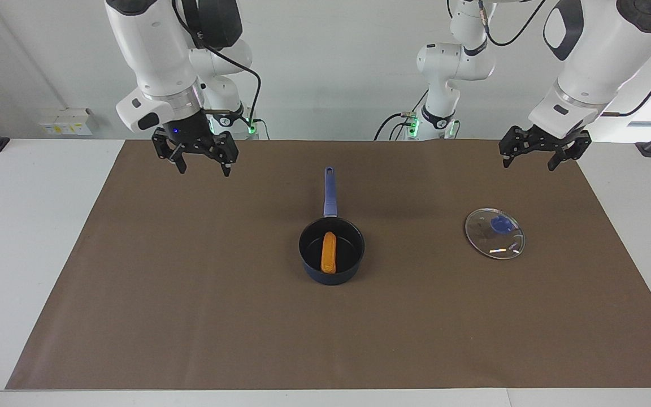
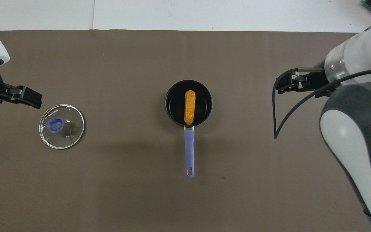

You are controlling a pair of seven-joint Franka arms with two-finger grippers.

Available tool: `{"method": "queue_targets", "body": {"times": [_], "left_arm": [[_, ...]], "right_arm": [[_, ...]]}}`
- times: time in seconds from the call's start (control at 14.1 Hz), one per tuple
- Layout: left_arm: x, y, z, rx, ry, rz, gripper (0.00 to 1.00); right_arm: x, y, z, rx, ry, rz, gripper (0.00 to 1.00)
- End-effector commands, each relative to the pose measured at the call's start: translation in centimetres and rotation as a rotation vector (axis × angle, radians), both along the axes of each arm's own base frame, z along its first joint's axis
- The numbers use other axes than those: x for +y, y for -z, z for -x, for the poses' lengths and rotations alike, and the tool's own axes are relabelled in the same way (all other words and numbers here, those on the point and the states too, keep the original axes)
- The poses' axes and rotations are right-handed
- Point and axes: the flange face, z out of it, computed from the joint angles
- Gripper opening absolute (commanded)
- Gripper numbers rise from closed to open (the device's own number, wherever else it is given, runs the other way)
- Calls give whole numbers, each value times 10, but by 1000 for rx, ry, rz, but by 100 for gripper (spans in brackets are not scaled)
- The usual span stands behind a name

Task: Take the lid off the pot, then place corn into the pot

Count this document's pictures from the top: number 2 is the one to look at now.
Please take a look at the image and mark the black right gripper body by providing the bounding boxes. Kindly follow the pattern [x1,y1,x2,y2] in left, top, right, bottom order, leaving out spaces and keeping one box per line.
[300,72,331,98]

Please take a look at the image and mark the glass lid purple knob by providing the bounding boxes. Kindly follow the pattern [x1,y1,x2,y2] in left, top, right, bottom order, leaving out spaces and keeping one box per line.
[39,104,85,150]

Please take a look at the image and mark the yellow corn cob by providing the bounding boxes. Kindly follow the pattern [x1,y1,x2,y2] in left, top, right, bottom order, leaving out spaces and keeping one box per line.
[184,90,196,126]

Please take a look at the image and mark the brown table mat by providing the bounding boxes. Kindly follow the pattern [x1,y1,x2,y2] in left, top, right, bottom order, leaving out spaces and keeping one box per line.
[0,30,371,232]

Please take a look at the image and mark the black pot purple handle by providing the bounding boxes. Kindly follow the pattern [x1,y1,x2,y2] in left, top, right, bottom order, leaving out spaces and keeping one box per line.
[165,80,213,179]

